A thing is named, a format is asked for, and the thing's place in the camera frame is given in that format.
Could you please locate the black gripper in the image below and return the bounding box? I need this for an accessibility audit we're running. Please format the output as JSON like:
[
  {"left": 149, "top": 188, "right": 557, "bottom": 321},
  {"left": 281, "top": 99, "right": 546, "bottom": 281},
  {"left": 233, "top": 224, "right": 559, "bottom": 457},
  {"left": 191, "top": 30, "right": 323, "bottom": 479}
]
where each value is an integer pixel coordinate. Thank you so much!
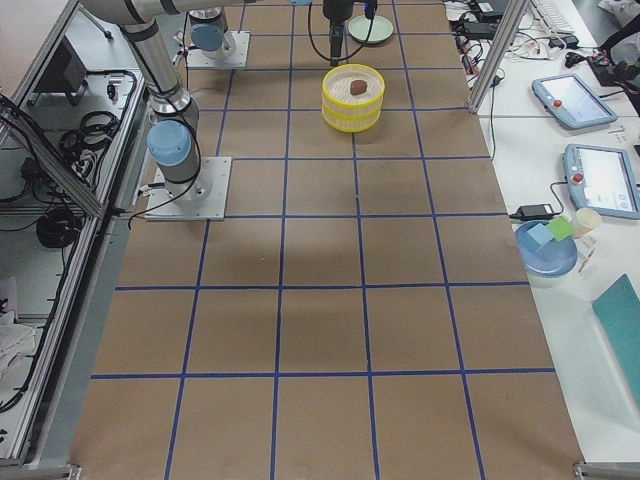
[{"left": 322, "top": 0, "right": 354, "bottom": 67}]

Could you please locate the large yellow bamboo steamer layer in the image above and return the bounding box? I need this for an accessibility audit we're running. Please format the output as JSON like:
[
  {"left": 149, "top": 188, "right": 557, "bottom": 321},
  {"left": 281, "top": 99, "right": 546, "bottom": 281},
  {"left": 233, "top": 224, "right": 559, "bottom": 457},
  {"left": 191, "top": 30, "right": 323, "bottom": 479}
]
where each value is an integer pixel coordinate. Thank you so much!
[{"left": 321, "top": 64, "right": 386, "bottom": 116}]

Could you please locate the brown bun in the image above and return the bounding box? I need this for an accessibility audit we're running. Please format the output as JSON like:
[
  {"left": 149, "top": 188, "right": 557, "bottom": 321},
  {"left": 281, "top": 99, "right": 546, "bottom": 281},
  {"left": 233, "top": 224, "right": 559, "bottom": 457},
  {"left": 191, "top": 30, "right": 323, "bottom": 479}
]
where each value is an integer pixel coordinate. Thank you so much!
[{"left": 349, "top": 79, "right": 368, "bottom": 96}]

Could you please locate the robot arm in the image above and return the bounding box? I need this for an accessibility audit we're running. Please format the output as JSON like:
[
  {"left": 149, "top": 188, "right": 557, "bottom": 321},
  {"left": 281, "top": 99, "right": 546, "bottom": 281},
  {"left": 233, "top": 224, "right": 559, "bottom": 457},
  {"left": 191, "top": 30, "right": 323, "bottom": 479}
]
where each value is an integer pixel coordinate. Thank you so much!
[
  {"left": 186, "top": 1, "right": 355, "bottom": 67},
  {"left": 82, "top": 1, "right": 250, "bottom": 130}
]

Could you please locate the small yellow bamboo steamer layer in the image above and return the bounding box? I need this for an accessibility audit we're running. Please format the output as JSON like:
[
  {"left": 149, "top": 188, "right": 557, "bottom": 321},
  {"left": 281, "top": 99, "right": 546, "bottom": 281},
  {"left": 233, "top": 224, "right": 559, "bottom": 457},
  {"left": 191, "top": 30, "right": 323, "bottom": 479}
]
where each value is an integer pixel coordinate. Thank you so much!
[{"left": 321, "top": 100, "right": 382, "bottom": 133}]

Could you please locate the light green plate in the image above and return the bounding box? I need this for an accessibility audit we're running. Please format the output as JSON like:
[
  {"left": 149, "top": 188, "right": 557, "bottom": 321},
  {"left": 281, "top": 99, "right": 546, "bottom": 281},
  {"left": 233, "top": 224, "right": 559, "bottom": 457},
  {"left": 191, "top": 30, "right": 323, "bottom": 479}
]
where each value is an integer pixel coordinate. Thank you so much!
[{"left": 347, "top": 15, "right": 394, "bottom": 45}]

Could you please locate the far teach pendant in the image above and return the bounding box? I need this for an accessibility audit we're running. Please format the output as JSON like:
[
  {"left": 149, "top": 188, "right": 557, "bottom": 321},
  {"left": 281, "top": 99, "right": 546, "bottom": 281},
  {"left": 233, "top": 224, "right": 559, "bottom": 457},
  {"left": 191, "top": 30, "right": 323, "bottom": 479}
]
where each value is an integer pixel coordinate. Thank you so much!
[{"left": 531, "top": 74, "right": 618, "bottom": 130}]

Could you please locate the teach pendant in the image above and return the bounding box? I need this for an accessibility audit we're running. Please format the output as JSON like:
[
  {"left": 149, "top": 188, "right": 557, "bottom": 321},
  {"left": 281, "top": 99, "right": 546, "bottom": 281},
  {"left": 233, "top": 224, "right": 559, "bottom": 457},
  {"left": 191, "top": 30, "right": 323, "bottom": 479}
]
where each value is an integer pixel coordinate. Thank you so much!
[
  {"left": 531, "top": 74, "right": 618, "bottom": 130},
  {"left": 563, "top": 144, "right": 639, "bottom": 220}
]

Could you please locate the black power adapter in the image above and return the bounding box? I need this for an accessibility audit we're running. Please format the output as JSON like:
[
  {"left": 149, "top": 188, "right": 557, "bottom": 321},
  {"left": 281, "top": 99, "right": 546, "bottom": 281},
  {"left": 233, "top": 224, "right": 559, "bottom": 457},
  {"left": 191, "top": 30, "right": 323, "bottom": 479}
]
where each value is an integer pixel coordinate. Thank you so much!
[{"left": 509, "top": 203, "right": 559, "bottom": 222}]

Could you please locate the blue foam cube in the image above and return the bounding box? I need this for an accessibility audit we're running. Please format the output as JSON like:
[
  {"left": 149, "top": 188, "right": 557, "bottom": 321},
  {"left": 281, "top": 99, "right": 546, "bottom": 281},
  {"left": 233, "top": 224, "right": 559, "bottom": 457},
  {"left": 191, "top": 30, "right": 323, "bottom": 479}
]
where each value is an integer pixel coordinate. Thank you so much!
[{"left": 526, "top": 223, "right": 554, "bottom": 251}]

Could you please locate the green foam cube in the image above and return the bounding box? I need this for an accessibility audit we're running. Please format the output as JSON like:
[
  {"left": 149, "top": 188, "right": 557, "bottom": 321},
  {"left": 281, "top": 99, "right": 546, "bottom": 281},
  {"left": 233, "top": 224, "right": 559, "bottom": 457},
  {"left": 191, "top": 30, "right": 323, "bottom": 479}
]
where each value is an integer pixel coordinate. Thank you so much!
[{"left": 545, "top": 215, "right": 575, "bottom": 242}]

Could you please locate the near teach pendant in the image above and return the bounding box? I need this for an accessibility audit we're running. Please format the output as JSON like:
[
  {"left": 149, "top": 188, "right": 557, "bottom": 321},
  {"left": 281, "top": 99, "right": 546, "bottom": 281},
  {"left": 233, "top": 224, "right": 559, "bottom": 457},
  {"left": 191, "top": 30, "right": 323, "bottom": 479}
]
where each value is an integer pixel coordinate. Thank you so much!
[{"left": 563, "top": 144, "right": 639, "bottom": 220}]

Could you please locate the beige cup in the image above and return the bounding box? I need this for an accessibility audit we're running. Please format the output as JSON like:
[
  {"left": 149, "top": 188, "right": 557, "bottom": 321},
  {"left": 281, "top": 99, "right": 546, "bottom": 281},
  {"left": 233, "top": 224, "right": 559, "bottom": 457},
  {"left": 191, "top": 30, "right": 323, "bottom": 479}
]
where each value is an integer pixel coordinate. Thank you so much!
[{"left": 572, "top": 207, "right": 602, "bottom": 239}]

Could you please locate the blue plate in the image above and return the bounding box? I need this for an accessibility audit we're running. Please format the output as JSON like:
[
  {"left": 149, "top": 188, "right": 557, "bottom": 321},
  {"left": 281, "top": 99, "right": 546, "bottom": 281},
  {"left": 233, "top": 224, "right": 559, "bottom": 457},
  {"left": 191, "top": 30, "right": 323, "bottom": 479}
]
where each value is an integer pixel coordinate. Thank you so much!
[{"left": 514, "top": 221, "right": 578, "bottom": 278}]

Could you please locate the teal board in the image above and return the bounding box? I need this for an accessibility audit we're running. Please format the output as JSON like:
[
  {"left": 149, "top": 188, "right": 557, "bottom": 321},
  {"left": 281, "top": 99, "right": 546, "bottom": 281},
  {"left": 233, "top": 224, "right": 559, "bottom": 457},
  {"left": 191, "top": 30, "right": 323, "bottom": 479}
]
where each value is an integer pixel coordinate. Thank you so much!
[{"left": 592, "top": 274, "right": 639, "bottom": 403}]

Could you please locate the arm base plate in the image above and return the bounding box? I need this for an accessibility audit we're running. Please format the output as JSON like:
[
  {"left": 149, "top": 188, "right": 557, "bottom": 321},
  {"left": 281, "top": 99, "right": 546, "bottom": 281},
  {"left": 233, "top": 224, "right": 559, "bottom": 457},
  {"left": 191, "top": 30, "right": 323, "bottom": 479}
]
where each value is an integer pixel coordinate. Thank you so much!
[
  {"left": 188, "top": 30, "right": 251, "bottom": 70},
  {"left": 144, "top": 157, "right": 232, "bottom": 221}
]

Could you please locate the aluminium frame post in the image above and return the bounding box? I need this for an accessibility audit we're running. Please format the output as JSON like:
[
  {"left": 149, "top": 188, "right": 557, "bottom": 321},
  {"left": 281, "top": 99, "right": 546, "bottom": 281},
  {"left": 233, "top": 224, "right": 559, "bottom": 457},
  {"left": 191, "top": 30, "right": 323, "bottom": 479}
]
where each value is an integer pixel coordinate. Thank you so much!
[{"left": 468, "top": 0, "right": 530, "bottom": 114}]

